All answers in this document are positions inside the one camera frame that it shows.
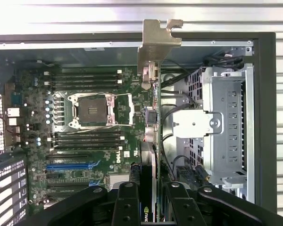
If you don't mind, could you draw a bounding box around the socket locking lever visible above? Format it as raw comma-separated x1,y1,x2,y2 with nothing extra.
74,124,133,134
69,92,133,97

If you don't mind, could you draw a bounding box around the long black expansion slot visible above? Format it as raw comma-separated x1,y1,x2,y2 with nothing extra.
45,191,81,199
45,153,90,162
46,181,92,189

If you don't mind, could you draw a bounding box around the green motherboard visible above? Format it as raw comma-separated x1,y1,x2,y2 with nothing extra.
3,65,161,212

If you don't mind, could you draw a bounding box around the CPU socket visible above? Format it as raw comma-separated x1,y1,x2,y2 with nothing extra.
66,93,117,129

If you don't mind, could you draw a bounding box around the silver chipset heatsink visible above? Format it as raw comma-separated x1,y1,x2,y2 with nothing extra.
108,174,131,189

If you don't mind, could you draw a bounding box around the silver disk bay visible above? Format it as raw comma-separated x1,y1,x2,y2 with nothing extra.
172,63,255,196

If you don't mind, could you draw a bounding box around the blue expansion slot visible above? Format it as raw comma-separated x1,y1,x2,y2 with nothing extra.
46,164,102,172

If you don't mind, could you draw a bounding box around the metal socket cover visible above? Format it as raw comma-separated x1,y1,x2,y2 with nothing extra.
115,93,135,127

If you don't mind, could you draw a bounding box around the black RAM slot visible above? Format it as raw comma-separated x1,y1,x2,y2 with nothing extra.
52,74,117,81
43,69,123,76
43,79,123,86
53,142,121,148
52,131,121,137
52,84,118,90
48,136,125,143
52,145,125,153

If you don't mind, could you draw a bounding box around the black PC case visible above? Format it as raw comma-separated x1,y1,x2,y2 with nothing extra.
0,32,277,226

